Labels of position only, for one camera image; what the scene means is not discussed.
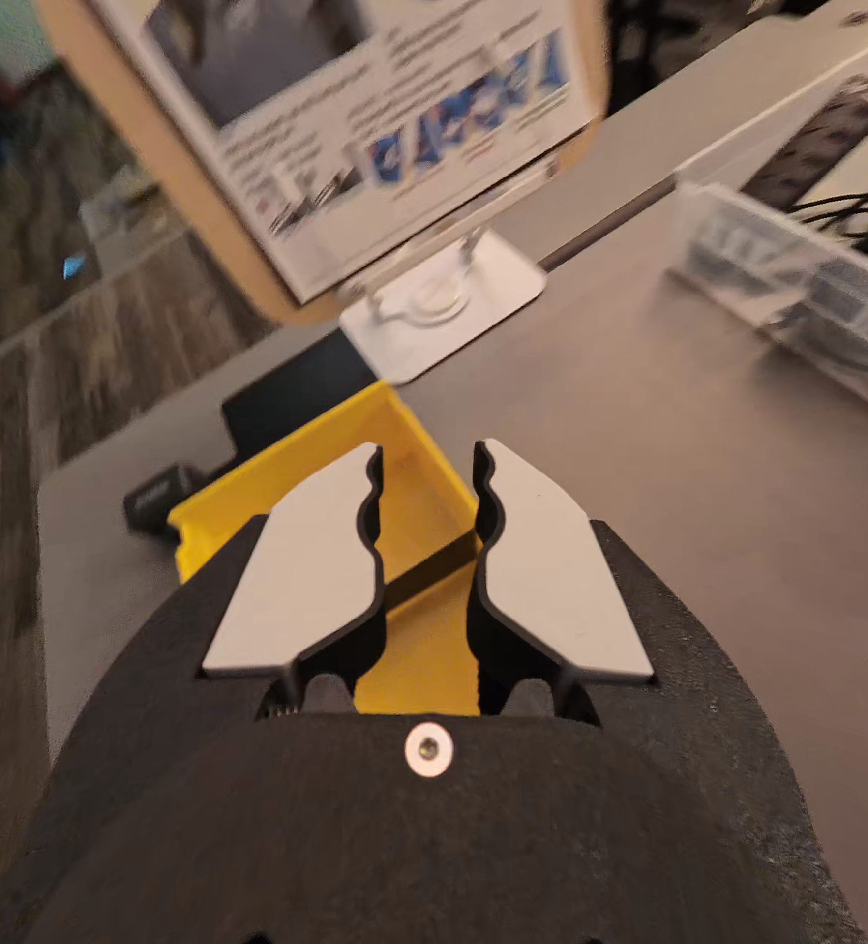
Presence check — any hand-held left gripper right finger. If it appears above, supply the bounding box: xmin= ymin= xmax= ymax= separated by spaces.
xmin=468 ymin=437 xmax=658 ymax=685

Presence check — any white stand base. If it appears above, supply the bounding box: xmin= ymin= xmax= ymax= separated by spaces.
xmin=338 ymin=229 xmax=550 ymax=387

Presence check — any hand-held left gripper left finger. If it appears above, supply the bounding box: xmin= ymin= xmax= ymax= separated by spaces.
xmin=201 ymin=443 xmax=390 ymax=682

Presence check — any instruction sheet on stand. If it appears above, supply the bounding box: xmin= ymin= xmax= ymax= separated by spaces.
xmin=36 ymin=0 xmax=612 ymax=325

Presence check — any black flat desk pad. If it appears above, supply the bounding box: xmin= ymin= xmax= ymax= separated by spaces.
xmin=222 ymin=328 xmax=379 ymax=458

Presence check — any black power station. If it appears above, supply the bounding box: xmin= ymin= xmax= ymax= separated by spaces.
xmin=121 ymin=461 xmax=236 ymax=539

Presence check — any clear plastic bin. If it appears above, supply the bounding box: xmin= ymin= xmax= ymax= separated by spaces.
xmin=667 ymin=45 xmax=868 ymax=429

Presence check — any yellow plastic bin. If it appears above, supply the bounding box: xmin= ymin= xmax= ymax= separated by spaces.
xmin=169 ymin=381 xmax=482 ymax=719

